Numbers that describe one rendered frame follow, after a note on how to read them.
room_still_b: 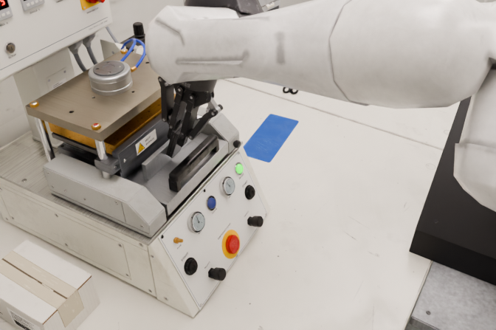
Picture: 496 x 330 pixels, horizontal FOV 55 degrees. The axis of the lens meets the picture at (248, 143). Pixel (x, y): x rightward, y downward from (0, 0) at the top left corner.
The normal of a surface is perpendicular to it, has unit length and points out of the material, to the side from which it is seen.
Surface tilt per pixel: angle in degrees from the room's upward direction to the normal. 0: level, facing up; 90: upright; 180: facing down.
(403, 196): 0
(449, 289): 0
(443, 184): 47
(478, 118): 75
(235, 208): 65
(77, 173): 0
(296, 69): 91
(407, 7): 34
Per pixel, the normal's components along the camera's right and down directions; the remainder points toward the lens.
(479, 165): -0.87, -0.08
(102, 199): -0.47, 0.53
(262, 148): 0.00, -0.80
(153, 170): 0.88, 0.29
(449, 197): -0.36, -0.18
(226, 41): -0.75, 0.22
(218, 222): 0.80, -0.08
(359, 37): -0.75, -0.17
